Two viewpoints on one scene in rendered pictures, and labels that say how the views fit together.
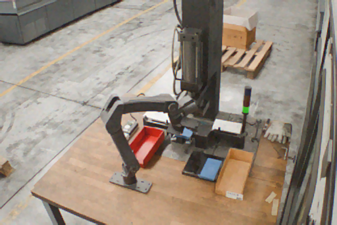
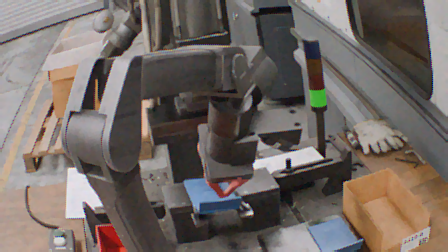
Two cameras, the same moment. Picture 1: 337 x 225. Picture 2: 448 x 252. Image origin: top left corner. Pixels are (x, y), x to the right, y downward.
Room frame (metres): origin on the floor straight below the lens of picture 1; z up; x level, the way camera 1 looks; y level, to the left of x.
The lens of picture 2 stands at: (0.33, 0.49, 1.53)
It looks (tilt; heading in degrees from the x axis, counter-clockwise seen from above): 21 degrees down; 328
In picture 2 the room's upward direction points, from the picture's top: 7 degrees counter-clockwise
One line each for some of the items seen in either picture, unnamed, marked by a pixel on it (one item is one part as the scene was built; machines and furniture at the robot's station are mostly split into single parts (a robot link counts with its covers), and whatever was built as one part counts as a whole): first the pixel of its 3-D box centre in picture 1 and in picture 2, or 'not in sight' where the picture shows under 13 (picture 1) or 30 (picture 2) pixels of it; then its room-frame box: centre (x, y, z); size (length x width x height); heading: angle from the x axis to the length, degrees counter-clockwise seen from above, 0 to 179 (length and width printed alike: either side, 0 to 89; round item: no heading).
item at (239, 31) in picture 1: (237, 26); (81, 70); (4.70, -1.11, 0.40); 0.67 x 0.60 x 0.50; 148
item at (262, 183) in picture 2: (191, 127); (218, 190); (1.30, -0.10, 0.98); 0.20 x 0.10 x 0.01; 66
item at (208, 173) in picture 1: (210, 168); (335, 234); (1.04, -0.17, 0.93); 0.15 x 0.07 x 0.03; 156
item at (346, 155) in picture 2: (238, 139); (337, 171); (1.23, -0.34, 0.95); 0.06 x 0.03 x 0.09; 66
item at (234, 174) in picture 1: (235, 173); (387, 214); (1.00, -0.28, 0.93); 0.25 x 0.13 x 0.08; 156
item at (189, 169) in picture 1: (204, 166); (312, 244); (1.09, -0.14, 0.91); 0.17 x 0.16 x 0.02; 66
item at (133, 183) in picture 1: (129, 177); not in sight; (1.00, 0.21, 0.94); 0.20 x 0.07 x 0.08; 66
